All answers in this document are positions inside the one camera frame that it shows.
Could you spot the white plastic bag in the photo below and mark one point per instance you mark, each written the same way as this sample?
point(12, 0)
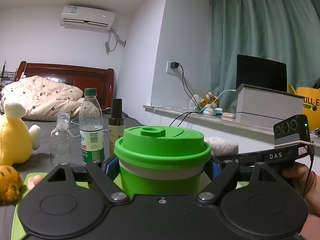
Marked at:
point(195, 101)

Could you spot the yellow bucket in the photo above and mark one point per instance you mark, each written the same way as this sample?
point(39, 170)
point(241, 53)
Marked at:
point(310, 105)

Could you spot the large yellow plush toy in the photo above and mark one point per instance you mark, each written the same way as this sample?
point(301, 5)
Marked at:
point(12, 140)

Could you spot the clear empty small bottle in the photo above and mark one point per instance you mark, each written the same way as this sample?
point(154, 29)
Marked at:
point(61, 145)

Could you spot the water bottle with green cap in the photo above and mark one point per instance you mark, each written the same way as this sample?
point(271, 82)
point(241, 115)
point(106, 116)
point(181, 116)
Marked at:
point(92, 140)

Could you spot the green cup with lid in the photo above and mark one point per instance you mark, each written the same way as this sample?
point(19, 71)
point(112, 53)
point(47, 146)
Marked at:
point(160, 155)

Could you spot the black charger plug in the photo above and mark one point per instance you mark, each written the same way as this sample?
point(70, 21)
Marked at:
point(175, 65)

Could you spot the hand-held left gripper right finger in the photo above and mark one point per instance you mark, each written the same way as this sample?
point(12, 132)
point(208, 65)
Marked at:
point(215, 171)

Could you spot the black laptop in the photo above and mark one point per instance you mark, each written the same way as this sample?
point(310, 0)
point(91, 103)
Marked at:
point(261, 72)

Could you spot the small orange striped plush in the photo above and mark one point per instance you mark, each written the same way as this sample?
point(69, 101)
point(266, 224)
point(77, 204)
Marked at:
point(208, 98)

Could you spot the green curtain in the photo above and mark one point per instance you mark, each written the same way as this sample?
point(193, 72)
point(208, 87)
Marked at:
point(262, 30)

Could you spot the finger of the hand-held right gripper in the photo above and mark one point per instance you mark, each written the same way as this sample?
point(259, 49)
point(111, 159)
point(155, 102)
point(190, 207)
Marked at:
point(232, 159)

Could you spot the brown spray bottle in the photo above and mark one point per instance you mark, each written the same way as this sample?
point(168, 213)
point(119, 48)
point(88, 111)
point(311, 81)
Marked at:
point(116, 130)

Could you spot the person's right forearm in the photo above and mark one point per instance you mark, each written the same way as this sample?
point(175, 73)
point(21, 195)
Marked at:
point(312, 220)

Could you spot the white cloth with yellow edge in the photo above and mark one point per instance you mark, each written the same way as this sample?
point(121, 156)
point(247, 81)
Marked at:
point(222, 146)

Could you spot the pink rubber duck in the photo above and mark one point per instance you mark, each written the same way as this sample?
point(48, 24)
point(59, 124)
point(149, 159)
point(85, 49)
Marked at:
point(35, 182)

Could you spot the cream patterned duvet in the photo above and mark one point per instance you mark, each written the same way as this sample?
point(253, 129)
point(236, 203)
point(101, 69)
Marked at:
point(45, 95)

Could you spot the red wooden headboard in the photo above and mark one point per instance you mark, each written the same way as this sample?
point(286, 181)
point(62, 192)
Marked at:
point(75, 71)

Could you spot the person's right hand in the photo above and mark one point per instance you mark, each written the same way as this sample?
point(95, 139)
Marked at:
point(300, 180)

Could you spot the green desk mat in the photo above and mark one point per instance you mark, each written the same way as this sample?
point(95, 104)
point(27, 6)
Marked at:
point(15, 222)

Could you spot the beige round compact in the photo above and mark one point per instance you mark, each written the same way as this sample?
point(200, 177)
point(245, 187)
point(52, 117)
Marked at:
point(228, 115)

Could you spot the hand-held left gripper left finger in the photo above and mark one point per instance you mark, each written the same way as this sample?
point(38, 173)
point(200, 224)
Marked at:
point(111, 167)

